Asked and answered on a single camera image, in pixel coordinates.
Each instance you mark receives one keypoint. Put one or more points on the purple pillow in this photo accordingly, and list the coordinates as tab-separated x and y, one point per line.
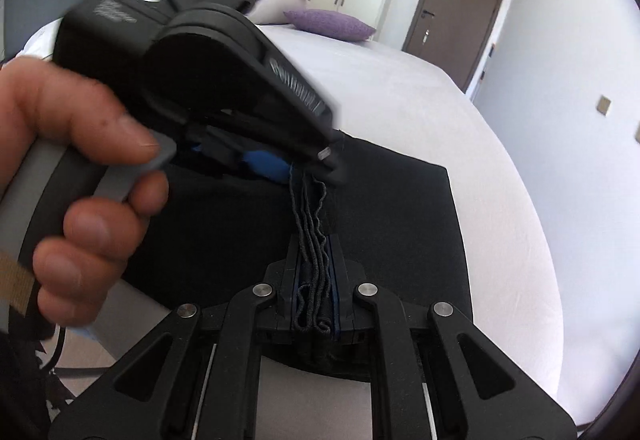
330	24

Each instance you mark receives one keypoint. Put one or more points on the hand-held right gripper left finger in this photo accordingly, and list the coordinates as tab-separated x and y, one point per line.
286	280

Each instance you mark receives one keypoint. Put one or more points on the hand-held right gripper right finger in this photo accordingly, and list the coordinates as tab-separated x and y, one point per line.
341	275

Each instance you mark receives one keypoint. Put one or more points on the black denim pants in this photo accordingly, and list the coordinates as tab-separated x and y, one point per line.
400	245

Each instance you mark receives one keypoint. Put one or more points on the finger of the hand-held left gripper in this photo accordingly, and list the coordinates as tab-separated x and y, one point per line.
267	168
332	168

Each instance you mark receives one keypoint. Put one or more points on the person's left hand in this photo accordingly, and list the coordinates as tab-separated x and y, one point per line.
55	105

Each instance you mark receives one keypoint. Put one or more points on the brown door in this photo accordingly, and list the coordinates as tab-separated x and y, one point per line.
455	5

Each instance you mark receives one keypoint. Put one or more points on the beige wall socket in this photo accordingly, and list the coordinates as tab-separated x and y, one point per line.
637	130
604	105

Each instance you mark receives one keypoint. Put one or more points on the bed with white sheet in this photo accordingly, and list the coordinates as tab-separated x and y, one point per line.
400	110

